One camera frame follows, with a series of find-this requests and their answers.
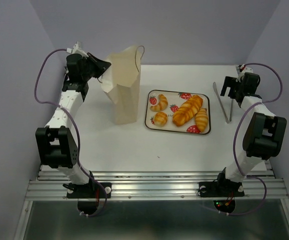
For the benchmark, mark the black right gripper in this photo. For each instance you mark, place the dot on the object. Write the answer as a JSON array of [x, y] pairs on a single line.
[[230, 81]]

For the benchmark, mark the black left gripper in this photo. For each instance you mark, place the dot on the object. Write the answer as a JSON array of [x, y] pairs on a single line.
[[101, 66]]

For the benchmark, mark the metal tongs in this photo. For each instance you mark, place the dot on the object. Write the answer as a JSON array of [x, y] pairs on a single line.
[[227, 116]]

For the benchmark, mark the beige paper bag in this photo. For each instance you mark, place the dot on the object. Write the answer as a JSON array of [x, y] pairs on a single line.
[[121, 83]]

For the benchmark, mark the small fake bread piece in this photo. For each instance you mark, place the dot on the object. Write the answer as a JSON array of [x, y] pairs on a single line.
[[201, 119]]

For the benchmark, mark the fake croissant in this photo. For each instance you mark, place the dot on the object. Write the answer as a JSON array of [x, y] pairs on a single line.
[[162, 105]]

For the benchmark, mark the fake round bread roll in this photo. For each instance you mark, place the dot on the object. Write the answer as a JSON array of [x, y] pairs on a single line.
[[160, 119]]

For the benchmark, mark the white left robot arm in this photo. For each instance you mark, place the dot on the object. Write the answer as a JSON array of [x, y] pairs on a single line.
[[57, 147]]

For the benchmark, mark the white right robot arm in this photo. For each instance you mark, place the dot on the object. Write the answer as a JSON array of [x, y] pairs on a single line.
[[263, 136]]

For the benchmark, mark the strawberry print tray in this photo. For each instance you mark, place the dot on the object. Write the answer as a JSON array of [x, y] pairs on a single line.
[[175, 100]]

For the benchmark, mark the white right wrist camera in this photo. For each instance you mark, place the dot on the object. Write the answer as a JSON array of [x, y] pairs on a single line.
[[241, 70]]

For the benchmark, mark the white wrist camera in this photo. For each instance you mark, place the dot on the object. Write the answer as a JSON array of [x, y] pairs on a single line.
[[241, 70], [77, 49]]

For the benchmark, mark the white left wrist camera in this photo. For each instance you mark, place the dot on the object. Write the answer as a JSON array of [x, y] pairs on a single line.
[[77, 49]]

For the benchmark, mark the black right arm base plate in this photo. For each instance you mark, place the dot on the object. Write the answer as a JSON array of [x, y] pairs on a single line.
[[212, 189]]

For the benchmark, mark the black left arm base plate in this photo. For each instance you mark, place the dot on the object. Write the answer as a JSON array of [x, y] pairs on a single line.
[[88, 191]]

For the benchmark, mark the aluminium front frame rails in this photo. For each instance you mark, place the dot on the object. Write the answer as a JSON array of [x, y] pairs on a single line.
[[153, 186]]

